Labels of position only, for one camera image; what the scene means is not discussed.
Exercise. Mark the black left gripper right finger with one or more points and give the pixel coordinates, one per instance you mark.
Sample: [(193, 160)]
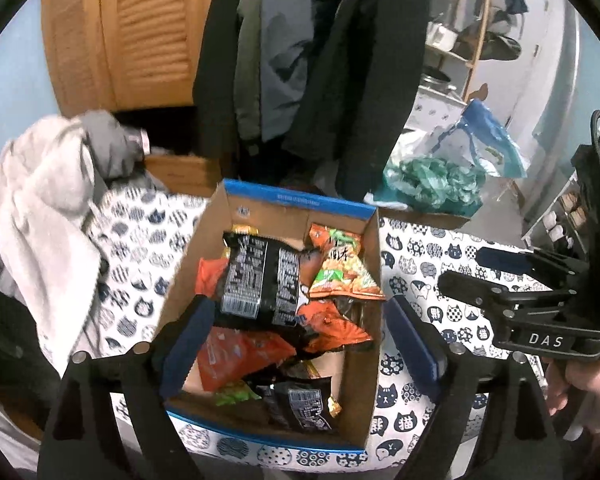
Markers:
[(517, 438)]

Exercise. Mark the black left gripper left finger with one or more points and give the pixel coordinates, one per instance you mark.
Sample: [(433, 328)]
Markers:
[(81, 438)]

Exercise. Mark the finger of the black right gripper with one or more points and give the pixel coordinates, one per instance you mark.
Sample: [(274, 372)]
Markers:
[(538, 263), (501, 305)]

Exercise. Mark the orange green snack bag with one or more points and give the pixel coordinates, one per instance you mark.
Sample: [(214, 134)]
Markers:
[(342, 272)]

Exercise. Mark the orange triangular snack bag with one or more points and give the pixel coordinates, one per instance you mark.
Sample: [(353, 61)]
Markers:
[(327, 329)]

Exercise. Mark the blue cardboard box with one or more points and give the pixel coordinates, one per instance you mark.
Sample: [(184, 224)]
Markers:
[(286, 216)]

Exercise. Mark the small black snack packet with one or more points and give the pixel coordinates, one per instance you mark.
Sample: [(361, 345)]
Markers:
[(300, 404)]

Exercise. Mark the green bean snack bag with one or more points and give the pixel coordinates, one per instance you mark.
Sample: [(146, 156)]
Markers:
[(234, 393)]

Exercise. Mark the yellow long snack packet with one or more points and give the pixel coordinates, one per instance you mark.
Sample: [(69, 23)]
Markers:
[(244, 229), (306, 369)]

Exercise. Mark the right hand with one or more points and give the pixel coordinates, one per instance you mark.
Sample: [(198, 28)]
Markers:
[(564, 378)]

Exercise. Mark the blue clear plastic bag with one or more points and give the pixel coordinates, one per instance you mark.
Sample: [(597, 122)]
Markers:
[(477, 139)]

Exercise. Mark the teal patterned bag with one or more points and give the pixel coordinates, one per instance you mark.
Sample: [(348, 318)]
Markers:
[(431, 185)]

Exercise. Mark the cat pattern bed sheet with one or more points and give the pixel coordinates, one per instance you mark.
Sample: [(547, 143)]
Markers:
[(152, 242)]

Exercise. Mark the grey white towel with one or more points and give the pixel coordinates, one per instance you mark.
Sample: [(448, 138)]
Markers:
[(52, 178)]

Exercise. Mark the dark hanging jacket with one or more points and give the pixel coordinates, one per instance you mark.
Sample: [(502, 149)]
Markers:
[(308, 92)]

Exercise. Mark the wooden louvered door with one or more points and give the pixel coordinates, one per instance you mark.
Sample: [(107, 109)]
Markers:
[(122, 54)]

